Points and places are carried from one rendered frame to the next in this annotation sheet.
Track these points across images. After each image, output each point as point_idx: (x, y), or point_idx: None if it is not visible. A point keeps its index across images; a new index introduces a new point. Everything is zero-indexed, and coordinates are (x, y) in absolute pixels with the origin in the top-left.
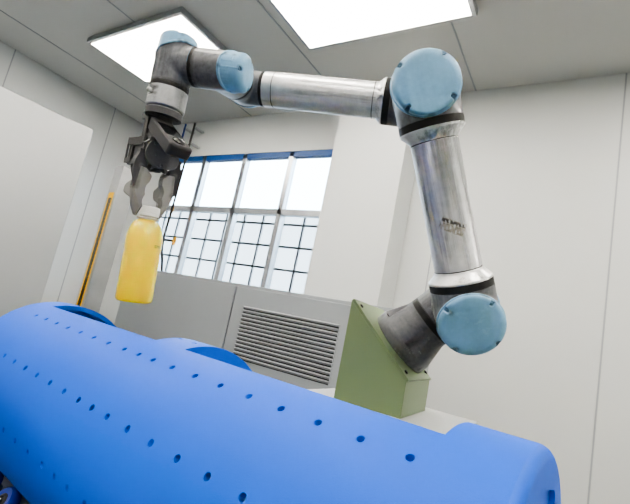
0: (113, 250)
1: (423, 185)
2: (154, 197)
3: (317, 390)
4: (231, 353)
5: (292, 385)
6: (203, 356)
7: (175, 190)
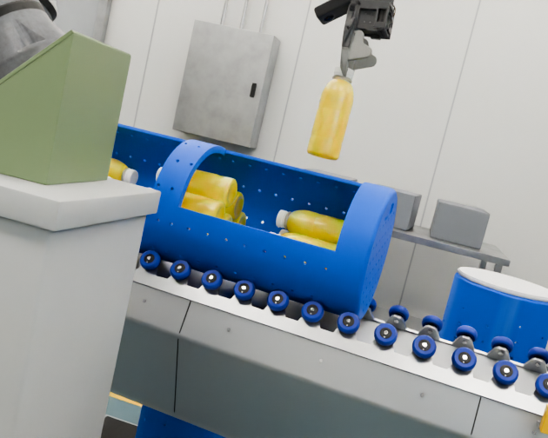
0: None
1: None
2: (367, 54)
3: (130, 190)
4: (185, 141)
5: (134, 127)
6: (185, 140)
7: (342, 40)
